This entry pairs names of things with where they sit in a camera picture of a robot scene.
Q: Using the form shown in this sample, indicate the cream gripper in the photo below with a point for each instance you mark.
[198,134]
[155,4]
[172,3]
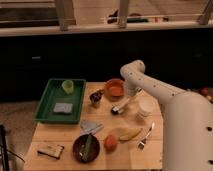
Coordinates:
[131,91]

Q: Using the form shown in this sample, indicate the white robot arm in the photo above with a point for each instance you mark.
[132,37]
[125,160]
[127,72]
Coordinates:
[187,119]

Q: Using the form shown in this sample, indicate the orange bowl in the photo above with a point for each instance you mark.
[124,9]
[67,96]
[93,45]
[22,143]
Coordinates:
[114,88]

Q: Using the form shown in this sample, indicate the small metal cup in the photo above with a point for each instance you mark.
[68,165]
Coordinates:
[95,98]

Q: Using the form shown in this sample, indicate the yellow banana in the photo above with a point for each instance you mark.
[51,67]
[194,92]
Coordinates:
[130,134]

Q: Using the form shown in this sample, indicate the silver fork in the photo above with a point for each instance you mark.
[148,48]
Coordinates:
[142,142]

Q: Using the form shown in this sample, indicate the orange fruit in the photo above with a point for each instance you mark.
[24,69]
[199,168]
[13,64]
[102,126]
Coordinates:
[110,142]

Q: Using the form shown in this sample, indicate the grey folded cloth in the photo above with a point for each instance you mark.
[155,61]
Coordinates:
[90,127]

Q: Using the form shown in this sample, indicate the light green cup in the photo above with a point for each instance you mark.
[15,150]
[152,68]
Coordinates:
[68,86]

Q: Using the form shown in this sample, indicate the green plastic tray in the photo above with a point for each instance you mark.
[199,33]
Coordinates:
[54,93]

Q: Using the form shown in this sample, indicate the grey sponge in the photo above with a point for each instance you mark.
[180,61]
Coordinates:
[63,108]

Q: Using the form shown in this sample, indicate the dark brown plate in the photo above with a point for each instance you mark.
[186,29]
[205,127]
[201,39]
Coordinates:
[78,148]

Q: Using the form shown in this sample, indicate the green cucumber piece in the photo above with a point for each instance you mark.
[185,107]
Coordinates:
[87,148]

